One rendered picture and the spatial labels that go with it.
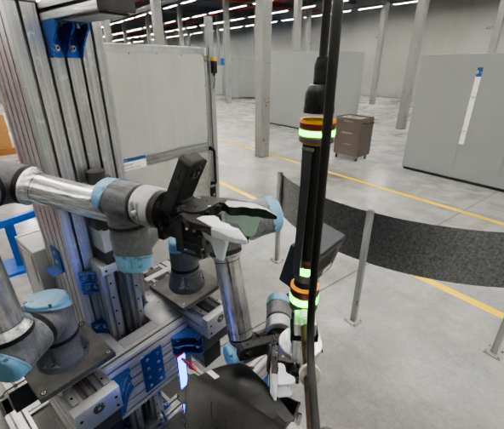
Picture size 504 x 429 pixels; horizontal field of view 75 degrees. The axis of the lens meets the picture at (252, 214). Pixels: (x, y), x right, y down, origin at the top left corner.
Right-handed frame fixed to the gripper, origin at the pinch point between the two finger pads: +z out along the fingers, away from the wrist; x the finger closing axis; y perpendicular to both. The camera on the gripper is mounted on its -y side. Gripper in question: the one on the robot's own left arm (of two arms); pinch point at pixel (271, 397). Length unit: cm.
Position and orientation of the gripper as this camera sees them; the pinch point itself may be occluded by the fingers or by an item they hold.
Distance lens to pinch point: 87.6
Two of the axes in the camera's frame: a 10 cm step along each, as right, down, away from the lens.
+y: 9.9, 1.3, 0.0
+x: -1.1, 9.0, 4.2
